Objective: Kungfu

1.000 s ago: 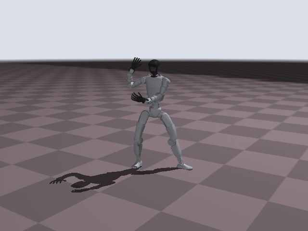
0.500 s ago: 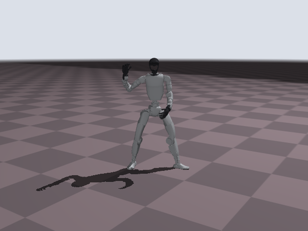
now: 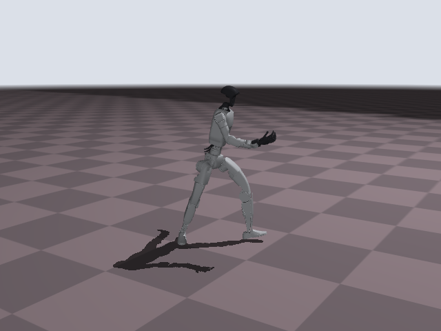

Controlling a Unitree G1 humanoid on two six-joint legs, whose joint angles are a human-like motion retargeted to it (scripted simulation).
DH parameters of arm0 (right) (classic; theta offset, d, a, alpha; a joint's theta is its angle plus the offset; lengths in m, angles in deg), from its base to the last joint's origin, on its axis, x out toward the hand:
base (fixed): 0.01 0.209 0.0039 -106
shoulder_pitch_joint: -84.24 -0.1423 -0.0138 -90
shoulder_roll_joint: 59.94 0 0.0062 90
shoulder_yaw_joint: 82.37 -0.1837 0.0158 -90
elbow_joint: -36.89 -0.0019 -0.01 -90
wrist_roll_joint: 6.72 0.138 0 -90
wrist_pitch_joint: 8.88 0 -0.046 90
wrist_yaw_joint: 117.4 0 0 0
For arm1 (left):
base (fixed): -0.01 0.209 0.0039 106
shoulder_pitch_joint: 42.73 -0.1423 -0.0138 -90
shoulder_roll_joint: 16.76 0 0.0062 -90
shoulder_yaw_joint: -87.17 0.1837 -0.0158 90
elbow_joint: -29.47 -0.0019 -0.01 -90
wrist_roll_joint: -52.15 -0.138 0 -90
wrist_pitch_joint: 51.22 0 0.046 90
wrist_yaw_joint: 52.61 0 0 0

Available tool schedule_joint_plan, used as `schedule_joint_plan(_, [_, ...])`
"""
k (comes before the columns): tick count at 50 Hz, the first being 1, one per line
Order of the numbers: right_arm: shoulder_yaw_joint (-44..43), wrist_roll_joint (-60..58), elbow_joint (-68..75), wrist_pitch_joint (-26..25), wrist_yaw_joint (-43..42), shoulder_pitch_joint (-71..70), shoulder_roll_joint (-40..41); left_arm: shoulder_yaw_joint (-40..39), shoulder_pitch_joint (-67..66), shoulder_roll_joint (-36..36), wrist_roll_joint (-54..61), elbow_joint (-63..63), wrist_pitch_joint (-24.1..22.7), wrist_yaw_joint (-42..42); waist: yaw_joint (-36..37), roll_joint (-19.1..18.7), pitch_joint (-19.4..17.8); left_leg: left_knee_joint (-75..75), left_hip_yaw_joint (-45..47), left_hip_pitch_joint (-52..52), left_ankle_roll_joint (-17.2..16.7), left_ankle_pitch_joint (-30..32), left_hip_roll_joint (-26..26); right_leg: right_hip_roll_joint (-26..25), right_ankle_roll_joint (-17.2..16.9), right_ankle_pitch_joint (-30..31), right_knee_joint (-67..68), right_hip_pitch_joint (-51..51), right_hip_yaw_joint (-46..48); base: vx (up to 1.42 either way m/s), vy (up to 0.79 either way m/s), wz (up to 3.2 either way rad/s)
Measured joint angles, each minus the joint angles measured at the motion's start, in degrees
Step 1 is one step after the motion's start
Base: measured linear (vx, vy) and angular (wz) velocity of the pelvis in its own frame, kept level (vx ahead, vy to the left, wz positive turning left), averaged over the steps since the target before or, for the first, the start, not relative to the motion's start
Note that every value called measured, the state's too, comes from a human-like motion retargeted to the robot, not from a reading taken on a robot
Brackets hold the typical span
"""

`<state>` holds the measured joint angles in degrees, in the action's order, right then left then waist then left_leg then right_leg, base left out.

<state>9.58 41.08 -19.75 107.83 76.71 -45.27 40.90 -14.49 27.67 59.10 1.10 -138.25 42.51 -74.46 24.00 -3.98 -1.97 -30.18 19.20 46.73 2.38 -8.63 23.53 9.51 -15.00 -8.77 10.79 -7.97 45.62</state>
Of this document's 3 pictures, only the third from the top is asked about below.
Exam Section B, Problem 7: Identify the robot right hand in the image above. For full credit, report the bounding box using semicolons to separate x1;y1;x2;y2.
252;131;276;147

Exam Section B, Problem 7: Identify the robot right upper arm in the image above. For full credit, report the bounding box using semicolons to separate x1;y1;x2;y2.
214;112;235;145

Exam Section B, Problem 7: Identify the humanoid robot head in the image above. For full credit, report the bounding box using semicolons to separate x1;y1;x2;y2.
218;86;239;112

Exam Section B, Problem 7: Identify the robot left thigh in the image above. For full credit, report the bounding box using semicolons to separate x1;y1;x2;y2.
218;157;251;202

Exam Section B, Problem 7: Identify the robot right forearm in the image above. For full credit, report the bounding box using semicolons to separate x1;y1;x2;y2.
227;137;258;149

